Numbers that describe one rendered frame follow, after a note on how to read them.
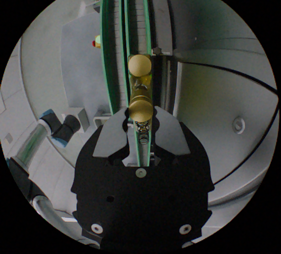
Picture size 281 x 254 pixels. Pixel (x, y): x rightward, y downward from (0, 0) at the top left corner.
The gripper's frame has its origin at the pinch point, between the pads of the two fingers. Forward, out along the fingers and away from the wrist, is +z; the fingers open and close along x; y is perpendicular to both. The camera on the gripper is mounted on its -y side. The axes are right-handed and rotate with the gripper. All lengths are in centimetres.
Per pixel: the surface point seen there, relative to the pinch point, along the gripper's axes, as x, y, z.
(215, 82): 12.6, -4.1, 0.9
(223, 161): 12.6, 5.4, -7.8
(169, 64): 15.8, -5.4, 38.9
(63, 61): -55, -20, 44
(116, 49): -9.8, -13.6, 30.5
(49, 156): -363, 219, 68
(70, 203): -349, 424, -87
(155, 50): 5.1, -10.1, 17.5
